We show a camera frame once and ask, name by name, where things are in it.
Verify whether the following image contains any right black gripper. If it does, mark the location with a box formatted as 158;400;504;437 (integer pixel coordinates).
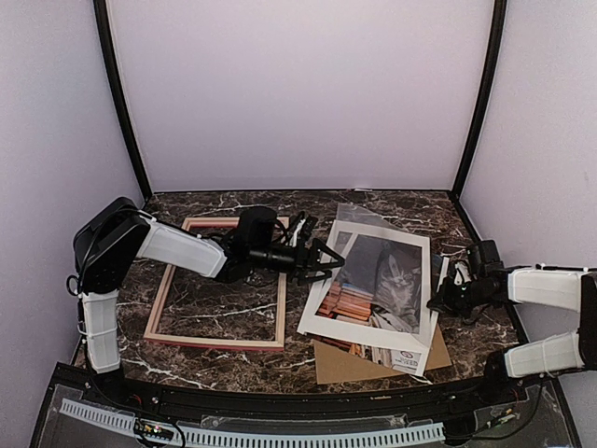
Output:
427;276;493;319

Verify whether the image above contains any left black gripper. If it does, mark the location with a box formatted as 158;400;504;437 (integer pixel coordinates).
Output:
251;239;346;287

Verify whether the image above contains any clear acrylic sheet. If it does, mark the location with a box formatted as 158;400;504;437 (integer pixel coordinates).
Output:
333;203;444;343

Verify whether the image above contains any cat and books photo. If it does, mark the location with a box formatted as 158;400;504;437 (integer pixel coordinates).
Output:
298;221;437;376

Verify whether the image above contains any pink wooden picture frame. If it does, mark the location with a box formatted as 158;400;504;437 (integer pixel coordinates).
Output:
143;216;290;352

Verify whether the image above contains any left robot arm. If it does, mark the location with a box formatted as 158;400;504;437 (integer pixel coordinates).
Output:
66;197;345;407

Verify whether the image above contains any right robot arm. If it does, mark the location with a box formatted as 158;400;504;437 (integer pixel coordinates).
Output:
427;240;596;405

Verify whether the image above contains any brown cardboard backing board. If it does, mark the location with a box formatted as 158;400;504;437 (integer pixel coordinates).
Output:
312;325;451;385

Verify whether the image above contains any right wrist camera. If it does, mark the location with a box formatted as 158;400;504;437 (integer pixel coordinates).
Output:
453;260;472;285

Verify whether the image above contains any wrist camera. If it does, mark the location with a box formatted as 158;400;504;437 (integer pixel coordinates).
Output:
453;260;472;285
285;211;318;247

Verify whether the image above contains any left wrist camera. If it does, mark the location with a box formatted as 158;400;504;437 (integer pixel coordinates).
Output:
285;211;318;247

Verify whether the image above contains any black front rail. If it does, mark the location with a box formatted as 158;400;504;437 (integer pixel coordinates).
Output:
55;368;537;424

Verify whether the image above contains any right black corner post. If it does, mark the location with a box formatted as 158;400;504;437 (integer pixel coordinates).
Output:
452;0;508;191

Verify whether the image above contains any black corner post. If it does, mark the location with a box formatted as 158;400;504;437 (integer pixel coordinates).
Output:
452;0;508;191
92;0;153;201

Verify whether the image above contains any white slotted cable duct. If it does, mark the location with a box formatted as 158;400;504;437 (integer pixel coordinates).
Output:
59;399;445;448

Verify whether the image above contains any left black corner post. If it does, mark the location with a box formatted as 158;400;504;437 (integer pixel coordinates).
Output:
92;0;153;201

